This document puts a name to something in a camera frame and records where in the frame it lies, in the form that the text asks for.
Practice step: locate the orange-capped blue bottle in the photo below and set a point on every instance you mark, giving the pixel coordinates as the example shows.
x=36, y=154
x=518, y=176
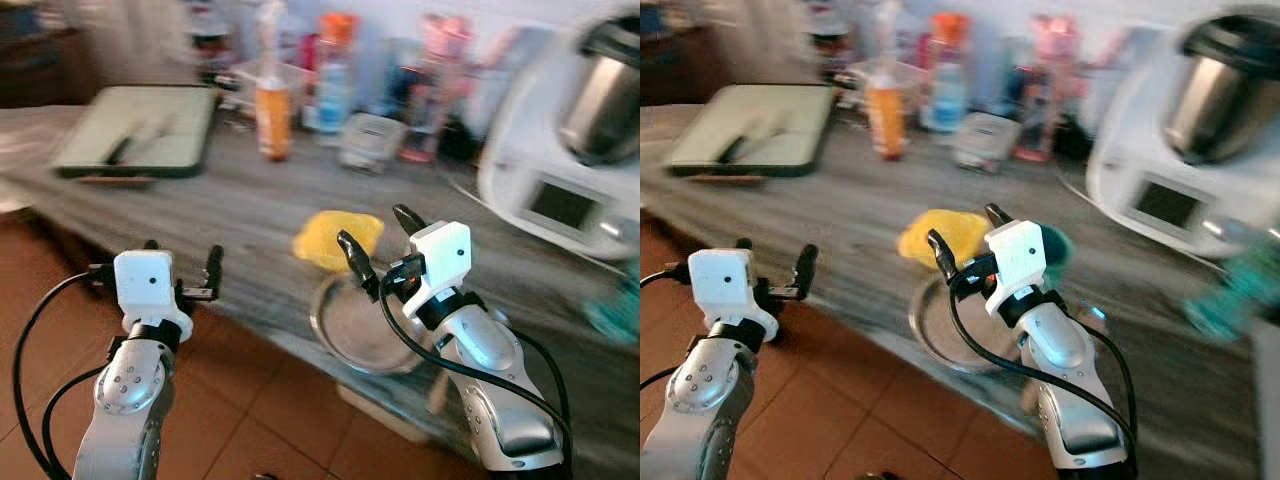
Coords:
x=335, y=80
x=946, y=80

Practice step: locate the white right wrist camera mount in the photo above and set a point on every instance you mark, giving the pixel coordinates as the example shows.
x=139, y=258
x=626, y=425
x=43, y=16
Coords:
x=440, y=262
x=1015, y=262

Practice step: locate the teal plastic cup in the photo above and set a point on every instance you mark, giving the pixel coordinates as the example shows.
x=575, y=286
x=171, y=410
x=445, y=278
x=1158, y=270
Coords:
x=1057, y=255

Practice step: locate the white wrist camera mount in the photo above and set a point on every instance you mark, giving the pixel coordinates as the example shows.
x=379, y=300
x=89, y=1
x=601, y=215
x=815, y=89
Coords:
x=150, y=285
x=440, y=262
x=1015, y=262
x=728, y=285

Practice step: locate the round metal plate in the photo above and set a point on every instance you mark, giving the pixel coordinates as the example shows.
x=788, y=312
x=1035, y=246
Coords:
x=350, y=330
x=940, y=335

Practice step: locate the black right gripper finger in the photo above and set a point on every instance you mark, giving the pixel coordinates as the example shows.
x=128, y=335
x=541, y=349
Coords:
x=941, y=258
x=358, y=262
x=998, y=215
x=410, y=220

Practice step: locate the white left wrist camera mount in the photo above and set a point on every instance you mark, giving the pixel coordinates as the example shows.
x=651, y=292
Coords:
x=150, y=285
x=728, y=285

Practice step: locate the pale green tray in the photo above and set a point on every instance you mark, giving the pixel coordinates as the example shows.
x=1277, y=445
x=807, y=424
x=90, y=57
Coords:
x=140, y=130
x=755, y=130

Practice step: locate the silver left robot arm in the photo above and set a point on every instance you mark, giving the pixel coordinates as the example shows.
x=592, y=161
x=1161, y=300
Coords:
x=130, y=400
x=700, y=400

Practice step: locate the orange bottle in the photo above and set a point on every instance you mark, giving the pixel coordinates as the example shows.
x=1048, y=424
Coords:
x=273, y=120
x=885, y=120

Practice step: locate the dark wooden marble-top sideboard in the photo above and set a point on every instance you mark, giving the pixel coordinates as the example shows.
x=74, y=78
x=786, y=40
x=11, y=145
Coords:
x=240, y=210
x=860, y=205

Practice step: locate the pink bottle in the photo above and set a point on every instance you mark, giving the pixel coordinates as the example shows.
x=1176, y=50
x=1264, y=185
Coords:
x=1045, y=90
x=435, y=90

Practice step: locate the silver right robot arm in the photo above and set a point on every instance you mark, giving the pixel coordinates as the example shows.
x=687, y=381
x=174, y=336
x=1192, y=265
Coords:
x=1065, y=380
x=480, y=380

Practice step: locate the yellow cloth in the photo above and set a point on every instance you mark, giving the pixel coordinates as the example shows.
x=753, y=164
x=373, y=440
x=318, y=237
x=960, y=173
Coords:
x=935, y=215
x=330, y=240

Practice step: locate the white kitchen machine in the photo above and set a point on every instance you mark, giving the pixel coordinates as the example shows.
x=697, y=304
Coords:
x=560, y=130
x=1180, y=130

